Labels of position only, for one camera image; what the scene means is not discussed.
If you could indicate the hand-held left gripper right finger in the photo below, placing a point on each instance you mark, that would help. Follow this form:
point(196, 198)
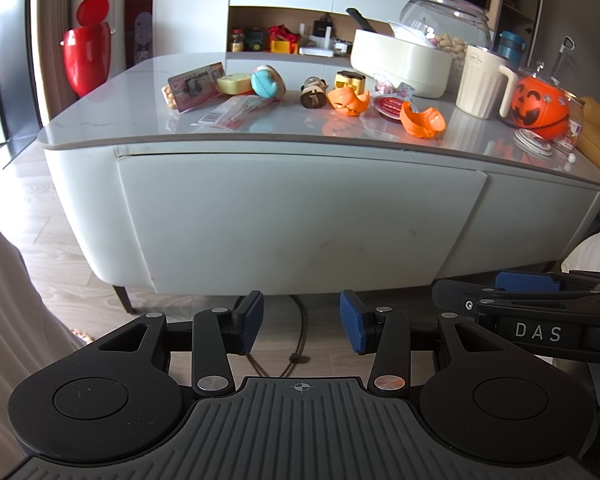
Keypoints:
point(355, 320)

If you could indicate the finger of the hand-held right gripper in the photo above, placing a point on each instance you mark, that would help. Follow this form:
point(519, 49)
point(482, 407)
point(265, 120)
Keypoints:
point(530, 305)
point(527, 281)

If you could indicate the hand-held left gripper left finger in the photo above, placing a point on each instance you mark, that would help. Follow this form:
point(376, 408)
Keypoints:
point(252, 320)

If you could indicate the clear plastic packet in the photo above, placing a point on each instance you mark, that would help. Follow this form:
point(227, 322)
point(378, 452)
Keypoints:
point(232, 111)

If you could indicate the white cloth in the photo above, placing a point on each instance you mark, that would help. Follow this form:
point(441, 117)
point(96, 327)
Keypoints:
point(592, 255)

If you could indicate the round metal lid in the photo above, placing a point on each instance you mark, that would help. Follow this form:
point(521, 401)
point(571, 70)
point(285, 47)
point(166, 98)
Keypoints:
point(532, 141)

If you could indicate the clear glass jar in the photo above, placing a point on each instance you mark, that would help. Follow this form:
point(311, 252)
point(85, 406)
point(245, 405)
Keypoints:
point(575, 125)

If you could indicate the person's foot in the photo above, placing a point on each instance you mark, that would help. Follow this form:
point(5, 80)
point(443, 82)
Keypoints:
point(81, 333)

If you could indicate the orange pumpkin bucket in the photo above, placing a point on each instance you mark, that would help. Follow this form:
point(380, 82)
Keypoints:
point(537, 105)

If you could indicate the orange pumpkin shell half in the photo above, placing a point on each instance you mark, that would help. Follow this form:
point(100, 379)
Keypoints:
point(422, 120)
point(349, 101)

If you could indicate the cream ribbed mug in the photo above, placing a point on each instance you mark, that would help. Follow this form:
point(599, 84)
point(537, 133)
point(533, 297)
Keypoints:
point(482, 85)

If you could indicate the white coffee table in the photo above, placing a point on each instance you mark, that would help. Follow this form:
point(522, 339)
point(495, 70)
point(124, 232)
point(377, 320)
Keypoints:
point(79, 200)

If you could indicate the red label packet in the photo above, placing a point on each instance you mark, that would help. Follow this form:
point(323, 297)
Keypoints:
point(390, 107)

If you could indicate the brown small figure toy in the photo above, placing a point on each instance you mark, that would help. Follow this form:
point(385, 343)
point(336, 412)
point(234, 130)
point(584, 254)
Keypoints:
point(314, 94)

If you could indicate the cream round box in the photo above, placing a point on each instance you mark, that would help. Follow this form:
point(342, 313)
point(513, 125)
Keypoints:
point(233, 84)

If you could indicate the teal tumbler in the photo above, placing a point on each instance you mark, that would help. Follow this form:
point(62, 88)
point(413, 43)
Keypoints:
point(511, 44)

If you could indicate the teal round toy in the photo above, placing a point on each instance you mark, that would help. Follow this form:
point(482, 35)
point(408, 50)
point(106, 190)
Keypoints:
point(267, 82)

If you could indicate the person's beige clothing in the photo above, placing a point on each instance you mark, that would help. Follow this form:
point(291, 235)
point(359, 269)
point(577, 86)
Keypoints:
point(14, 340)

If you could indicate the yellow black toy box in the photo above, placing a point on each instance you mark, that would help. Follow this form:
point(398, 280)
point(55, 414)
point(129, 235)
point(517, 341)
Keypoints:
point(350, 81)

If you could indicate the pink printed card packet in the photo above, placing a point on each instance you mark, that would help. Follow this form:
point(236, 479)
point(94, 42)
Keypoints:
point(194, 85)

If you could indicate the white router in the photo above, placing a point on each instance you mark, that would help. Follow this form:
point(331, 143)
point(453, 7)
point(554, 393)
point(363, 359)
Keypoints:
point(316, 51)

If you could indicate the white paper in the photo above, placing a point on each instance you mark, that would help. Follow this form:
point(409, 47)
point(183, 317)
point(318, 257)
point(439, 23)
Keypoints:
point(410, 32)

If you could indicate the glass jar with dome lid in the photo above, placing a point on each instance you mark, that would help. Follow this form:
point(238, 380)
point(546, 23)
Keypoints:
point(445, 15)

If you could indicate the dark toy car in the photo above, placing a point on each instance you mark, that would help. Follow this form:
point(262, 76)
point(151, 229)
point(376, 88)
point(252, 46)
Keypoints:
point(254, 40)

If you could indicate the small brown jar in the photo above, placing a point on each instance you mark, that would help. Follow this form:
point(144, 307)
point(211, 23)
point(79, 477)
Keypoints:
point(237, 40)

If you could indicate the red yellow toy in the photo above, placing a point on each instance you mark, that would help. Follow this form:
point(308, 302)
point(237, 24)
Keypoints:
point(284, 40)

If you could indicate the black small box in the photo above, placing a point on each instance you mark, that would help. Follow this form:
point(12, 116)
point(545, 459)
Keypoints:
point(325, 30)

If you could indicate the white patterned board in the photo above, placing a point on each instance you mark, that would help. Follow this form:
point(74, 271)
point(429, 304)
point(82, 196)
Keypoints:
point(142, 37)

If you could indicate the red trash can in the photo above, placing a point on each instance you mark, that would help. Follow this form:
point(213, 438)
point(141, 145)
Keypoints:
point(87, 55)

